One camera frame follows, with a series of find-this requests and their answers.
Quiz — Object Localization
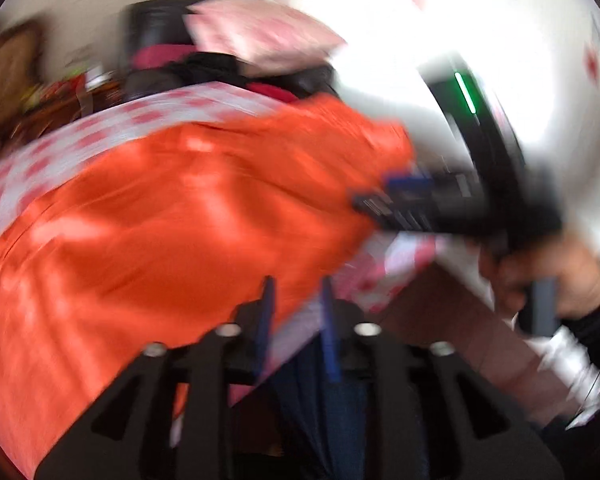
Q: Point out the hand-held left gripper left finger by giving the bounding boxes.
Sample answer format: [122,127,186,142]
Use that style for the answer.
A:
[34,275,277,480]

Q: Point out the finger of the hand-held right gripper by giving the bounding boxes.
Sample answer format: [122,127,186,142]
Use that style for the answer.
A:
[384,170,436,203]
[351,189,437,235]

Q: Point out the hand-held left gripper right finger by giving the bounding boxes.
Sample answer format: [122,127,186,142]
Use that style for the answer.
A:
[320,276,566,480]

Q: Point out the orange pants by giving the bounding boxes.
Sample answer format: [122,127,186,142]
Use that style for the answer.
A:
[0,92,417,476]

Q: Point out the person's right forearm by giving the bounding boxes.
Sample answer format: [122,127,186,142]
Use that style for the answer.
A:
[557,272,600,361]

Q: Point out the person's right hand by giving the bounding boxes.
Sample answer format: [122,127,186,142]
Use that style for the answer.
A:
[479,234,600,322]

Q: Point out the person's blue jeans leg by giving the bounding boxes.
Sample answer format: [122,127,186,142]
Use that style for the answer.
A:
[267,345,433,480]

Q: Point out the white wardrobe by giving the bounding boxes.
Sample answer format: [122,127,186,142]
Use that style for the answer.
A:
[280,0,600,271]

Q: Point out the red cloth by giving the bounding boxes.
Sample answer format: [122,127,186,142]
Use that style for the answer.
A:
[249,81,298,105]

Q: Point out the pink pillow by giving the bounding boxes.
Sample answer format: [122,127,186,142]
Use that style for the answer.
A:
[184,0,350,77]

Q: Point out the white cloth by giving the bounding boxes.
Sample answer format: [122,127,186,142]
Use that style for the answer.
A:
[522,327,600,428]

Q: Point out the black clothing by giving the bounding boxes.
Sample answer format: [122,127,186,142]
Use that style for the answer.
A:
[169,51,247,85]

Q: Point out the red white checkered bed sheet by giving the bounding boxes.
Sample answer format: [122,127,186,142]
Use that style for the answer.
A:
[0,80,451,441]

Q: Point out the maroon cloth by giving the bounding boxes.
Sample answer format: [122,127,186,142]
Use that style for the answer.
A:
[134,44,197,72]

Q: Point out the dark wooden nightstand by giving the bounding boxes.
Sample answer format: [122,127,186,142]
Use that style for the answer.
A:
[7,71,132,138]

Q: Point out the black leather armchair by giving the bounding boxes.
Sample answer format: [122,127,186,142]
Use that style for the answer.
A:
[121,0,342,106]

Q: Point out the tufted brown headboard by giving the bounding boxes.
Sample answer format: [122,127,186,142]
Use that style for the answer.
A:
[0,24,45,137]

